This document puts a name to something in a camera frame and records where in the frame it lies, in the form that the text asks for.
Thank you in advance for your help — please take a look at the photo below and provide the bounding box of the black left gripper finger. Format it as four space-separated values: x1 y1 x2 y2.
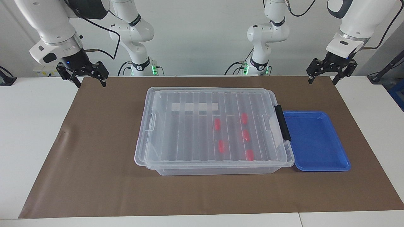
307 59 325 84
332 61 358 85

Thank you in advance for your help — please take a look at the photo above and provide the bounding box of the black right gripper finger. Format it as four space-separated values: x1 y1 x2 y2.
57 62 81 88
93 61 109 87

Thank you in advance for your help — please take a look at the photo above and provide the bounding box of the clear ribbed plastic lid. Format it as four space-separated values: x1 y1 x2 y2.
134 87 294 167

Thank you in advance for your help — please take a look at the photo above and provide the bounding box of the blue plastic tray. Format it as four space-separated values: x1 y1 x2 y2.
283 110 351 172

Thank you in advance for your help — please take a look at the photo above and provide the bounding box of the clear plastic storage box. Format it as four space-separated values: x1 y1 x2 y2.
146 88 294 176

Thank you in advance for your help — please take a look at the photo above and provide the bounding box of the white power strip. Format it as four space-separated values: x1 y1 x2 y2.
33 65 61 77

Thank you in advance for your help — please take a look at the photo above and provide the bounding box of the black stand pole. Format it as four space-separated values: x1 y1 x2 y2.
368 50 404 83

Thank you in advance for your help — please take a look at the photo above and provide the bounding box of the blue crate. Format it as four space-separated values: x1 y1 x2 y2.
388 79 404 111

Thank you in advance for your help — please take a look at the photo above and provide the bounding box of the white tape strip label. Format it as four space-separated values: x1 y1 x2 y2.
170 103 219 112

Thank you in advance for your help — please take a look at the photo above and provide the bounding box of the brown table mat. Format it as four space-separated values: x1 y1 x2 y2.
18 76 404 218

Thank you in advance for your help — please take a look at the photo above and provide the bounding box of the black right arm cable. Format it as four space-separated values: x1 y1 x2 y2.
65 0 121 60

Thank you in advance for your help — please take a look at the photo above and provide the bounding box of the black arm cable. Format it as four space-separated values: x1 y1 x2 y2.
284 0 404 51
65 0 121 60

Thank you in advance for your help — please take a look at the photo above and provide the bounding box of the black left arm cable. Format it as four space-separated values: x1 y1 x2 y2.
284 0 404 51

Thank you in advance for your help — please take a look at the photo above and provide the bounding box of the black clamp mount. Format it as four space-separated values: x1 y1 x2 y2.
0 66 17 86

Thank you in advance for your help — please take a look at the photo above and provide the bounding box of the black box latch handle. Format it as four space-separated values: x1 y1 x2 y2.
274 105 291 141

